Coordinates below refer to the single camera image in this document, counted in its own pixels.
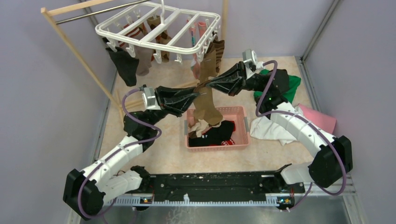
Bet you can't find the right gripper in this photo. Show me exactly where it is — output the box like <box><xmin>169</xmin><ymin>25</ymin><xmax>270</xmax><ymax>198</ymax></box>
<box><xmin>205</xmin><ymin>61</ymin><xmax>268</xmax><ymax>98</ymax></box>

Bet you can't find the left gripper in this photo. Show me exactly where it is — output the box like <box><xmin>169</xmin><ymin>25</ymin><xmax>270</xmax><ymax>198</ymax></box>
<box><xmin>146</xmin><ymin>85</ymin><xmax>200</xmax><ymax>128</ymax></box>

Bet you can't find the brown striped sock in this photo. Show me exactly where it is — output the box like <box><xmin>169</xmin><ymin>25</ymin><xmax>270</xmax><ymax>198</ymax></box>
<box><xmin>213</xmin><ymin>39</ymin><xmax>225</xmax><ymax>73</ymax></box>

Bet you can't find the pink sock with teal spots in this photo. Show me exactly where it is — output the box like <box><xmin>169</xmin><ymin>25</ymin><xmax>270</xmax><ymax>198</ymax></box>
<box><xmin>185</xmin><ymin>20</ymin><xmax>208</xmax><ymax>79</ymax></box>

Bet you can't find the white plastic clip hanger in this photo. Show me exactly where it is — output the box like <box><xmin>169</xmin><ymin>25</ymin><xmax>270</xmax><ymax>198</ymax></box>
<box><xmin>95</xmin><ymin>0</ymin><xmax>221</xmax><ymax>63</ymax></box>

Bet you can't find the plain tan brown sock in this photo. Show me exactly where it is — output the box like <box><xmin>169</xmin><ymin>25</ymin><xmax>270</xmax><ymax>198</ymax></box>
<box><xmin>199</xmin><ymin>46</ymin><xmax>217</xmax><ymax>83</ymax></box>

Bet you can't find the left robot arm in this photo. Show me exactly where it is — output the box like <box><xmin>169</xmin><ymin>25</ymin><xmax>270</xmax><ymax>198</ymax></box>
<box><xmin>63</xmin><ymin>85</ymin><xmax>200</xmax><ymax>220</ymax></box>

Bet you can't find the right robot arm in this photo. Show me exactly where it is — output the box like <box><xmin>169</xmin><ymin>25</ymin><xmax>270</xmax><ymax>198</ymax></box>
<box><xmin>203</xmin><ymin>60</ymin><xmax>353</xmax><ymax>196</ymax></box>

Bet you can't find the pile of socks in basket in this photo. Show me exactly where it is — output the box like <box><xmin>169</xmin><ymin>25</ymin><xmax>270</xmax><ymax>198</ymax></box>
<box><xmin>187</xmin><ymin>120</ymin><xmax>236</xmax><ymax>147</ymax></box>

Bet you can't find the white cloth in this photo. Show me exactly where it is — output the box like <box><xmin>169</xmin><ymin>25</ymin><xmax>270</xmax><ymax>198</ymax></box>
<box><xmin>250</xmin><ymin>117</ymin><xmax>297</xmax><ymax>146</ymax></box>

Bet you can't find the pink plastic basket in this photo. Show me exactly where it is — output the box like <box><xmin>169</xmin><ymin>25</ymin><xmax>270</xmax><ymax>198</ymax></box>
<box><xmin>184</xmin><ymin>106</ymin><xmax>251</xmax><ymax>152</ymax></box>

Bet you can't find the black hanging sock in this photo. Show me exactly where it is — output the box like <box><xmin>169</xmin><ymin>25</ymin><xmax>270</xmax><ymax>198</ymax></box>
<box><xmin>106</xmin><ymin>47</ymin><xmax>140</xmax><ymax>87</ymax></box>

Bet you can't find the green shirt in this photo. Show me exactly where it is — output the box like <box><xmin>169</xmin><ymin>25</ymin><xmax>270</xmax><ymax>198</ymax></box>
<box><xmin>253</xmin><ymin>69</ymin><xmax>302</xmax><ymax>103</ymax></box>

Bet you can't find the orange brown argyle sock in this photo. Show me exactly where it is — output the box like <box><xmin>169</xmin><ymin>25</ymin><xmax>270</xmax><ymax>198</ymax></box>
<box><xmin>147</xmin><ymin>16</ymin><xmax>171</xmax><ymax>63</ymax></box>

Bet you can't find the pink cloth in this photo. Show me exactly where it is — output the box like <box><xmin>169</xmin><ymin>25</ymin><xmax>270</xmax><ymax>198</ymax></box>
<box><xmin>296</xmin><ymin>104</ymin><xmax>337</xmax><ymax>134</ymax></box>

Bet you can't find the wooden clothes rack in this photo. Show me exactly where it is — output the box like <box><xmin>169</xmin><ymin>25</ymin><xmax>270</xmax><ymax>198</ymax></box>
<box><xmin>41</xmin><ymin>0</ymin><xmax>229</xmax><ymax>111</ymax></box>

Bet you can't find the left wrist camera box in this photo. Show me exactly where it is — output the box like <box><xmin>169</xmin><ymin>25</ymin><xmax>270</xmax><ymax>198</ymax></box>
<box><xmin>142</xmin><ymin>86</ymin><xmax>158</xmax><ymax>110</ymax></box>

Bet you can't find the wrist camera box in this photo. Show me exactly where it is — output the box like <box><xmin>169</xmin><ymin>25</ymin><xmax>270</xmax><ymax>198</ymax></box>
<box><xmin>242</xmin><ymin>49</ymin><xmax>265</xmax><ymax>72</ymax></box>
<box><xmin>142</xmin><ymin>86</ymin><xmax>158</xmax><ymax>110</ymax></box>

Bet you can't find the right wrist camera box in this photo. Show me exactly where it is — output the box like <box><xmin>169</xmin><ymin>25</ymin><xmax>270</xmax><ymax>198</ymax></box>
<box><xmin>242</xmin><ymin>49</ymin><xmax>265</xmax><ymax>72</ymax></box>

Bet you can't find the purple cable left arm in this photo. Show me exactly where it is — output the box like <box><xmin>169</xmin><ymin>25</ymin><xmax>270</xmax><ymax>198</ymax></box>
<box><xmin>77</xmin><ymin>87</ymin><xmax>163</xmax><ymax>220</ymax></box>

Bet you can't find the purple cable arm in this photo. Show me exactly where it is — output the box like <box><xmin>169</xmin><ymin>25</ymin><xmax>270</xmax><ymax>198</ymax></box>
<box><xmin>255</xmin><ymin>60</ymin><xmax>347</xmax><ymax>212</ymax></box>
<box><xmin>77</xmin><ymin>87</ymin><xmax>163</xmax><ymax>220</ymax></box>

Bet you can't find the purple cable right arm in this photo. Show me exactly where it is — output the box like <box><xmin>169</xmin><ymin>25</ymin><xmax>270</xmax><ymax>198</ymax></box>
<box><xmin>255</xmin><ymin>60</ymin><xmax>347</xmax><ymax>212</ymax></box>

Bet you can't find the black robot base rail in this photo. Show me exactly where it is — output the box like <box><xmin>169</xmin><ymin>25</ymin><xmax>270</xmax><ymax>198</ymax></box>
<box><xmin>106</xmin><ymin>164</ymin><xmax>356</xmax><ymax>212</ymax></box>

